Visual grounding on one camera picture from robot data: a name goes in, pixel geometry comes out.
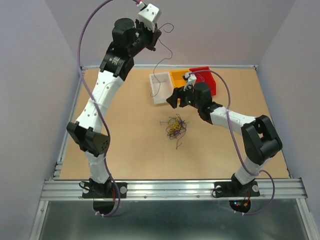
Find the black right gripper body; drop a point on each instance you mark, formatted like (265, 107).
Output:
(190, 99)

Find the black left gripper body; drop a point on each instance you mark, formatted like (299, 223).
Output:
(144, 37)

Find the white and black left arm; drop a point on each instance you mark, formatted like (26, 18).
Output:
(86, 131)

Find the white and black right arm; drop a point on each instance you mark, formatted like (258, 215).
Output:
(260, 139)

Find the yellow plastic bin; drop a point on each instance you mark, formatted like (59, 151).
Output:
(177, 78)

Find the white plastic bin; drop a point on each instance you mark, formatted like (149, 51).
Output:
(161, 87)

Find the red plastic bin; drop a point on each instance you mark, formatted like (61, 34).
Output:
(206, 77)

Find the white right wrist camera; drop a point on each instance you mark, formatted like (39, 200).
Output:
(190, 80)

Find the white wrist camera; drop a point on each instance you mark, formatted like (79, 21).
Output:
(148, 14)
(190, 80)

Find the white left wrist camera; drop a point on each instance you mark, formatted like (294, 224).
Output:
(148, 14)

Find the aluminium mounting rail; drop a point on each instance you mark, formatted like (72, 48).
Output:
(166, 190)

